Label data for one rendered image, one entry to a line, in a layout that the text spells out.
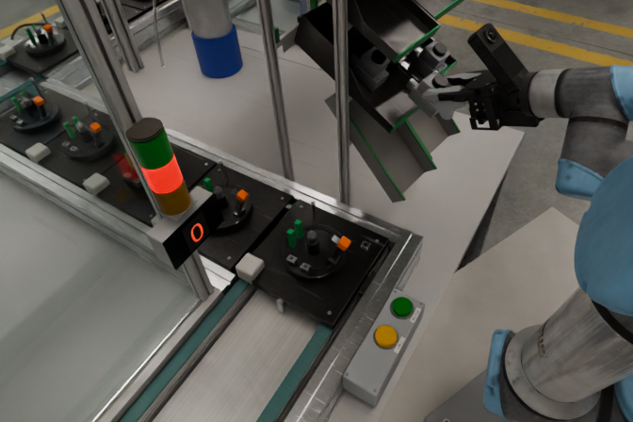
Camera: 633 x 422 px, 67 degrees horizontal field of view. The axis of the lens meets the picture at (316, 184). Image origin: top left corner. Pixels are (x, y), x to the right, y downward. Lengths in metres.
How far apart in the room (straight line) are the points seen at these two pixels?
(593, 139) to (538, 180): 1.94
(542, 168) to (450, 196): 1.49
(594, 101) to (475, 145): 0.73
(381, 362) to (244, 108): 0.98
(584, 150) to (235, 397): 0.72
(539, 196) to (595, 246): 2.20
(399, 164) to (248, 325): 0.49
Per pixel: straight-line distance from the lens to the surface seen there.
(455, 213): 1.27
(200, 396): 0.99
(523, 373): 0.69
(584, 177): 0.75
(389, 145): 1.12
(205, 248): 1.09
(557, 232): 1.30
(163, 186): 0.72
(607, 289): 0.38
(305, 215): 1.10
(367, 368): 0.92
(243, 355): 1.00
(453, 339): 1.08
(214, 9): 1.67
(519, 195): 2.58
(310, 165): 1.37
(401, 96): 1.03
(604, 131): 0.76
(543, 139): 2.93
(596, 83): 0.78
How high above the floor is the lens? 1.81
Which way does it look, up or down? 46 degrees down
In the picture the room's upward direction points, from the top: 5 degrees counter-clockwise
